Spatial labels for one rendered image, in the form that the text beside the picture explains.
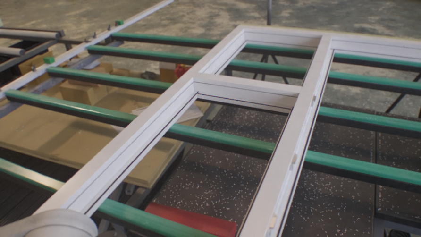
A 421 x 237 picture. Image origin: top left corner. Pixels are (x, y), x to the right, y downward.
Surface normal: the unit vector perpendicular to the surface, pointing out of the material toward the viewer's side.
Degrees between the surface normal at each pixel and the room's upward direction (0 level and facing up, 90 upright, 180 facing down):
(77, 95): 90
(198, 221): 0
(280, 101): 90
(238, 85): 90
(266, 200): 0
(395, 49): 90
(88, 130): 0
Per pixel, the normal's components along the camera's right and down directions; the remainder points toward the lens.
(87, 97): -0.40, 0.53
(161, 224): -0.07, -0.83
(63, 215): 0.33, -0.83
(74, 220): 0.58, -0.75
